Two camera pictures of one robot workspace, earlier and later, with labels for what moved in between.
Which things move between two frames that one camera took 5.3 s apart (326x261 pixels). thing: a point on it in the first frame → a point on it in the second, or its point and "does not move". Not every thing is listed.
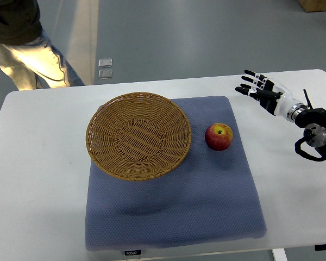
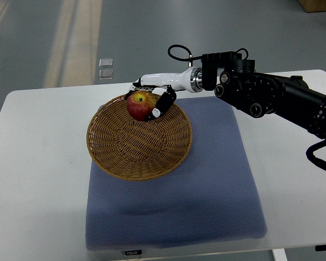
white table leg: (279, 254) does not move
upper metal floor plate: (105, 62) does not move
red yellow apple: (218, 136) → (139, 105)
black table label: (135, 252) does not move
